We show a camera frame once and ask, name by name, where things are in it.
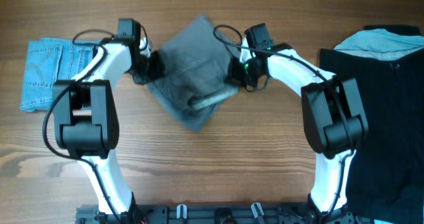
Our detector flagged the grey shorts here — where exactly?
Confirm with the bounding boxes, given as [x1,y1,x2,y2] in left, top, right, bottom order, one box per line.
[140,15,240,132]

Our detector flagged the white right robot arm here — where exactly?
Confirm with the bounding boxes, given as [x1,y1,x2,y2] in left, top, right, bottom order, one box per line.
[229,44,368,223]

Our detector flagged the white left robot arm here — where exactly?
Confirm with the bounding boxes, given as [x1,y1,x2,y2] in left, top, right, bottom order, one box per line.
[46,36,156,223]

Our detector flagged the folded light blue jeans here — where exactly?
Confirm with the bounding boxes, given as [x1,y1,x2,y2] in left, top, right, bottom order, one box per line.
[20,38,97,113]

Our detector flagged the light blue garment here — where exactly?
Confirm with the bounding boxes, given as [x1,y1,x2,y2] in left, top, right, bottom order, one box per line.
[334,28,423,61]

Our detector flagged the black garment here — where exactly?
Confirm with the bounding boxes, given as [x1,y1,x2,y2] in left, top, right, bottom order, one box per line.
[319,25,423,223]

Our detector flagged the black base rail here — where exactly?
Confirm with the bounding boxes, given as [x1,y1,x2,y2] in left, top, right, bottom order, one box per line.
[75,202,324,224]

